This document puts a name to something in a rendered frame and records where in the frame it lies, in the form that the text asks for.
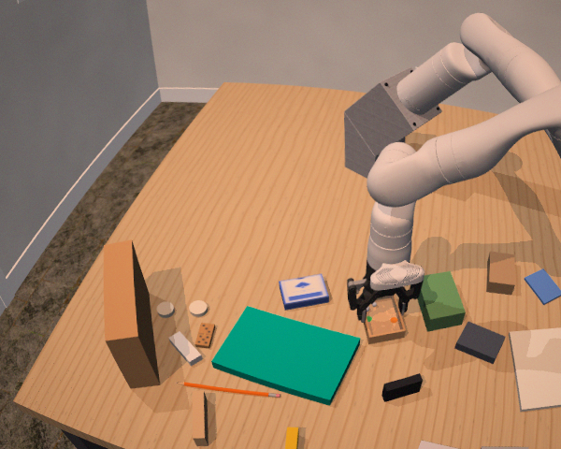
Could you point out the small olive block with orange top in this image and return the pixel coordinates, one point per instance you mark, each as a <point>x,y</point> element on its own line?
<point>291,438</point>

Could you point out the beige round disc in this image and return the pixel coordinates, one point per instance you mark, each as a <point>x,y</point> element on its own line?
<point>165,309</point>
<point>198,308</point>

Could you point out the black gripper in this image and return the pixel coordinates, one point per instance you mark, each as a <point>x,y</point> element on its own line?
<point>366,298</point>

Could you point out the green flat rectangular slab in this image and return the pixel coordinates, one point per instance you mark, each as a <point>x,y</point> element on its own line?
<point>287,355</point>

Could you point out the blue flat rectangular pad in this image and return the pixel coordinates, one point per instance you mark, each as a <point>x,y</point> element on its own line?
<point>543,286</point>

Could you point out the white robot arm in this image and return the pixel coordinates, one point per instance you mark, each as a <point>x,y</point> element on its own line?
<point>461,155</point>

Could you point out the brown domino tile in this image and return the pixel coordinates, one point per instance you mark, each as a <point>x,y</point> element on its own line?
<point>204,336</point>

